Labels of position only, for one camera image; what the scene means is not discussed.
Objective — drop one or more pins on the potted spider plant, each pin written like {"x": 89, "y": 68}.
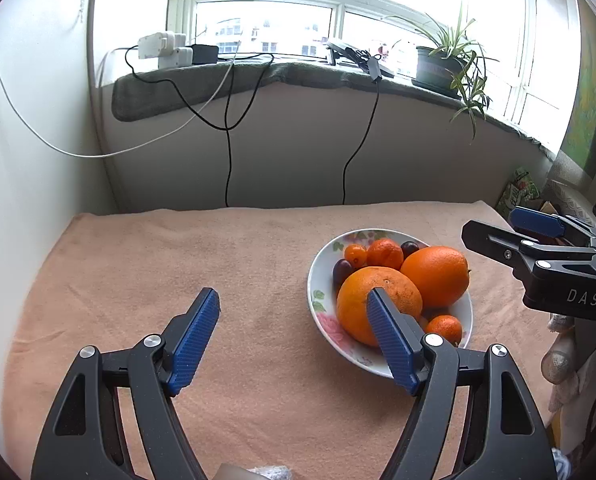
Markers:
{"x": 453, "y": 65}

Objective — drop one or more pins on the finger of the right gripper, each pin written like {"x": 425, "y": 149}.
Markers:
{"x": 552, "y": 228}
{"x": 524, "y": 254}

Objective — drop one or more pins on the floral white ceramic plate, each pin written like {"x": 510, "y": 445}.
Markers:
{"x": 322, "y": 298}

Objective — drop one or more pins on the white power strip with chargers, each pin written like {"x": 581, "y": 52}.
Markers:
{"x": 169, "y": 48}

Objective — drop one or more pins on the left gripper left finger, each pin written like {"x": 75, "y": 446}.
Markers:
{"x": 83, "y": 436}

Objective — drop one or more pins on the green patterned bag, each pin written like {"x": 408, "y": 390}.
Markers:
{"x": 519, "y": 190}

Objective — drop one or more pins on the black device on windowsill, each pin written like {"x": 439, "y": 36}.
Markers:
{"x": 362, "y": 59}

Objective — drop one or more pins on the black power adapter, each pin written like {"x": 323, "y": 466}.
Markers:
{"x": 204, "y": 54}

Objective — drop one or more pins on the large smooth orange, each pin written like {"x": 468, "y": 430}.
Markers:
{"x": 440, "y": 273}

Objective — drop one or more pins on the grey windowsill cloth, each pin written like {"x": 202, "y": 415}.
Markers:
{"x": 158, "y": 92}

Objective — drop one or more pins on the medium tangerine with stem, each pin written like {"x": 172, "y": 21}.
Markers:
{"x": 385, "y": 252}

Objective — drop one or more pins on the gloved right hand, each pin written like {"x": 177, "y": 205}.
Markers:
{"x": 570, "y": 367}

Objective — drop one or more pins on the pink towel table cover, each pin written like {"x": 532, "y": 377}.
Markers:
{"x": 270, "y": 389}

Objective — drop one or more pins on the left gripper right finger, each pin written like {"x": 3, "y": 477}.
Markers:
{"x": 503, "y": 435}

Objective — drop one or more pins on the dark plum back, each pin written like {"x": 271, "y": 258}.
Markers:
{"x": 408, "y": 248}

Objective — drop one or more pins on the large orange rough skin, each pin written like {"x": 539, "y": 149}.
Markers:
{"x": 356, "y": 301}

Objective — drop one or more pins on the white lace cloth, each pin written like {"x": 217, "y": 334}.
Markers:
{"x": 569, "y": 201}

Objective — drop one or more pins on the open cardboard box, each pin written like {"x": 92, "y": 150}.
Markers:
{"x": 552, "y": 207}

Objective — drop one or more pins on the small tangerine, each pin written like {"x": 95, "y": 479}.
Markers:
{"x": 356, "y": 255}

